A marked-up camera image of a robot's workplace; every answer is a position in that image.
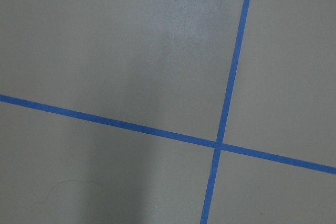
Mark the blue tape line lengthwise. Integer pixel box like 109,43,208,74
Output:
199,0,250,224

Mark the blue tape line crosswise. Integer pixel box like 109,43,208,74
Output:
1,95,335,174

